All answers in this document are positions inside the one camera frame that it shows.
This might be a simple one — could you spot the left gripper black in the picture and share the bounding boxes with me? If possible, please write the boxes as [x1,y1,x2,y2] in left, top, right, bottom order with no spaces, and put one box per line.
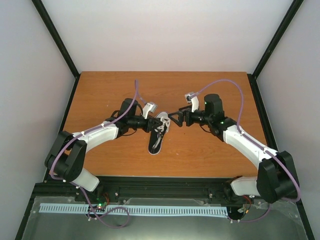
[128,115,163,134]

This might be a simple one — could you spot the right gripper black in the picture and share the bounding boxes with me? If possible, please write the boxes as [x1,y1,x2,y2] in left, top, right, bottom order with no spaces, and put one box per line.
[168,105,212,127]

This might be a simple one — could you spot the black white canvas sneaker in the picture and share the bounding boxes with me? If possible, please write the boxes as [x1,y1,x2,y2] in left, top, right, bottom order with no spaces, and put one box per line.
[148,111,171,155]

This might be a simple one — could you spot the white shoelace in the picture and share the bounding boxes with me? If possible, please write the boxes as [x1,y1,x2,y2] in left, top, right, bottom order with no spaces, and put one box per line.
[152,115,171,151]

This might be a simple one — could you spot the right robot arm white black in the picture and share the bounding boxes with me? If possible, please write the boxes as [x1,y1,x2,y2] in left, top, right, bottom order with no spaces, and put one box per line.
[169,93,299,204]

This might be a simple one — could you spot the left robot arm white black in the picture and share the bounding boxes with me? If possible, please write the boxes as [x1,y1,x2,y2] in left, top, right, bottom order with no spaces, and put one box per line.
[44,98,171,202]

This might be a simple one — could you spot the small circuit board with led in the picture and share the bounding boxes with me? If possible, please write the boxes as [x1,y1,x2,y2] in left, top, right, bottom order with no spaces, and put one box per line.
[96,196,110,210]

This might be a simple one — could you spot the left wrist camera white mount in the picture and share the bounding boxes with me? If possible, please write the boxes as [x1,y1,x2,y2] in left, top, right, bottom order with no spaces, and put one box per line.
[142,102,158,119]

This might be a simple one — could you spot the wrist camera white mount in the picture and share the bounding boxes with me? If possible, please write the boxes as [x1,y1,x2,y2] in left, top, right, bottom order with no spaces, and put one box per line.
[142,102,158,119]
[184,92,199,113]

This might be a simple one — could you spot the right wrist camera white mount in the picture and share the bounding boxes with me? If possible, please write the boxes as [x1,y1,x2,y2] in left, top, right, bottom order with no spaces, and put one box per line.
[184,92,199,113]

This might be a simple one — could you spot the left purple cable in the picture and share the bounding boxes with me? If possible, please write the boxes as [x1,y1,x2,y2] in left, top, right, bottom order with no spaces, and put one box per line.
[48,79,151,228]

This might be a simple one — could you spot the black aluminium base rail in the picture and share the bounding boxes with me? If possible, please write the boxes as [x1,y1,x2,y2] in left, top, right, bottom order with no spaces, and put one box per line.
[32,174,300,203]

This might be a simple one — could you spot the left black frame post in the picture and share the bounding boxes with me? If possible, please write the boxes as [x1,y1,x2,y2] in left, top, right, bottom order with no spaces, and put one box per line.
[31,0,81,77]

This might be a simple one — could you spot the black frame post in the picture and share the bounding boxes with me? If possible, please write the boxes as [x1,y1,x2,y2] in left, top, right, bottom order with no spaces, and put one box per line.
[31,0,81,77]
[251,0,305,77]

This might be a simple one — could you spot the light blue slotted cable duct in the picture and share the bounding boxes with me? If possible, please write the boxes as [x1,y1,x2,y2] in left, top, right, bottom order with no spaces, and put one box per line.
[38,203,228,218]

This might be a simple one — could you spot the right black frame post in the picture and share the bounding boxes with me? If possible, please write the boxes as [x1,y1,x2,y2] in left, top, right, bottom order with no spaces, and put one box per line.
[251,0,305,77]

